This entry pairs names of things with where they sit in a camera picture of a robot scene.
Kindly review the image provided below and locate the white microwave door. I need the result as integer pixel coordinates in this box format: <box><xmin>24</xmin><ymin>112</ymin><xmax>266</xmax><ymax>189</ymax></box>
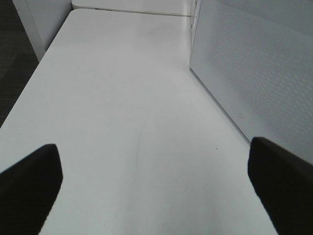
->
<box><xmin>190</xmin><ymin>0</ymin><xmax>313</xmax><ymax>162</ymax></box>

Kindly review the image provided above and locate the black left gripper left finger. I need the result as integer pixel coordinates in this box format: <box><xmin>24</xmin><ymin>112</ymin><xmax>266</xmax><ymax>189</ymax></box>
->
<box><xmin>0</xmin><ymin>144</ymin><xmax>63</xmax><ymax>235</ymax></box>

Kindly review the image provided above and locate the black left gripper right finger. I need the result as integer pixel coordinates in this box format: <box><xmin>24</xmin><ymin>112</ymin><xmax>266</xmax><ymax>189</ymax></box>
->
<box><xmin>247</xmin><ymin>137</ymin><xmax>313</xmax><ymax>235</ymax></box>

